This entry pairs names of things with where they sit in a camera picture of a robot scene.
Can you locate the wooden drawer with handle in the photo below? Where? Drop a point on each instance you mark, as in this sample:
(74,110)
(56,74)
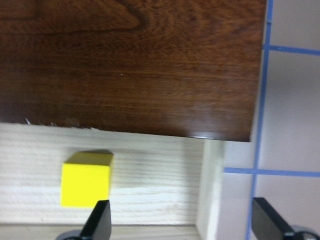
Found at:
(169,187)

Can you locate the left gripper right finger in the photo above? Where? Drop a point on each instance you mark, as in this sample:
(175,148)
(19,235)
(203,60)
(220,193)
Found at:
(267,224)

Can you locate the yellow cube block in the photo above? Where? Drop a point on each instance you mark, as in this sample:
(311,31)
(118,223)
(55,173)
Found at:
(86,178)

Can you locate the dark wooden cabinet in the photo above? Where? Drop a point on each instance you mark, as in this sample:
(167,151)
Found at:
(186,68)

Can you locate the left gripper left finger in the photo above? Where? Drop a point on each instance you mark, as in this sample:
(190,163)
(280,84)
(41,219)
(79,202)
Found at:
(99,225)

